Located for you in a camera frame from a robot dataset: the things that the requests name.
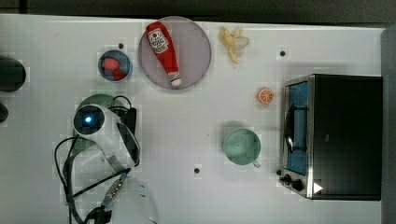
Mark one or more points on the red toy strawberry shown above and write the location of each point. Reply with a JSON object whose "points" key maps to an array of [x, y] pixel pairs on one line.
{"points": [[110, 64]]}

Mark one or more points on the green mug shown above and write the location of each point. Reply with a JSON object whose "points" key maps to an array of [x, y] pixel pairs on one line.
{"points": [[242, 147]]}

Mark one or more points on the orange slice toy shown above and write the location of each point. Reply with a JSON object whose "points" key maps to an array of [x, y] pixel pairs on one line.
{"points": [[265, 96]]}

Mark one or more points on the black toaster oven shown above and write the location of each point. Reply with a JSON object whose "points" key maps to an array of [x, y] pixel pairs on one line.
{"points": [[331, 137]]}

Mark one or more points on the peeled toy banana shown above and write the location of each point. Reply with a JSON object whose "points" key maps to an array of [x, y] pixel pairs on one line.
{"points": [[233, 42]]}

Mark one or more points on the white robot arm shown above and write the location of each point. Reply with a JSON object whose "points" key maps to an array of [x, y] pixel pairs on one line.
{"points": [[103, 189]]}

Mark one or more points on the large black cylinder holder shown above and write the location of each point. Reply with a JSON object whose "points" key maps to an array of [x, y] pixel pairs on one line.
{"points": [[12, 75]]}

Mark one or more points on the small black cylinder holder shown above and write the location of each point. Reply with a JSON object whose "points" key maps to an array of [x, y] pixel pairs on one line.
{"points": [[3, 113]]}

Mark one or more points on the red ketchup bottle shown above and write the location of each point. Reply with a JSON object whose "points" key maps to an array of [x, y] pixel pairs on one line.
{"points": [[162, 46]]}

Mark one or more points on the blue small bowl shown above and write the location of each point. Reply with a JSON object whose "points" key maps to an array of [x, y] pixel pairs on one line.
{"points": [[125, 70]]}

